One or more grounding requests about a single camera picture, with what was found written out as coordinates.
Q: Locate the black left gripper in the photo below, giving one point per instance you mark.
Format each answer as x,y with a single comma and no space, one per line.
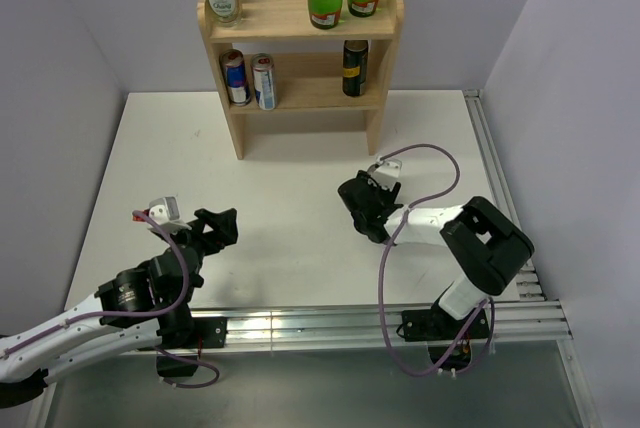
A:
223,225

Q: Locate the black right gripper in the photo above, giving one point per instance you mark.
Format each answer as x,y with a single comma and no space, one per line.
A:
390,197

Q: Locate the black yellow soda can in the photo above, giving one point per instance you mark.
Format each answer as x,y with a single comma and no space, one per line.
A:
355,59

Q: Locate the red bull can red tab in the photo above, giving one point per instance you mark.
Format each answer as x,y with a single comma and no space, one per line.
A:
234,74

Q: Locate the red bull can blue silver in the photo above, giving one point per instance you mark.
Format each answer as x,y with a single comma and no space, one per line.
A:
263,73

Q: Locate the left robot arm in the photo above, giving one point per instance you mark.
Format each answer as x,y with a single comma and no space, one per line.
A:
142,308

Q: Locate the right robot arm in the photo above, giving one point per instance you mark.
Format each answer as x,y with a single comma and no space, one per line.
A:
489,248

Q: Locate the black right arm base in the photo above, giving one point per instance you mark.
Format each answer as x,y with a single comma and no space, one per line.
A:
435,325

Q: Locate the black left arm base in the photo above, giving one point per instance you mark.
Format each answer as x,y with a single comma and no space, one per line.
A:
208,333

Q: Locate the wooden shelf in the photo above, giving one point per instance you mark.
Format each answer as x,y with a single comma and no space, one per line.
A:
307,82

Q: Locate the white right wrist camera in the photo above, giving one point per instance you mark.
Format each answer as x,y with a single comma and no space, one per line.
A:
385,172

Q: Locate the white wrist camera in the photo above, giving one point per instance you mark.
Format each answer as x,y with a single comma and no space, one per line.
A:
165,212
385,172

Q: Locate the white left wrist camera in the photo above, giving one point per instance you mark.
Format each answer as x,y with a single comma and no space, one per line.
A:
165,212

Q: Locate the aluminium rail frame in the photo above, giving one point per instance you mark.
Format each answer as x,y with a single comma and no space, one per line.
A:
303,345

